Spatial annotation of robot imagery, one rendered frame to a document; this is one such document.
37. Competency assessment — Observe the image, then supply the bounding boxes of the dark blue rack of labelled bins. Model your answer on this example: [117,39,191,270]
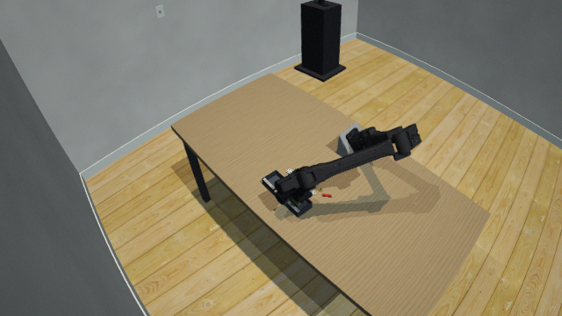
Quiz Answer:
[262,170,313,218]

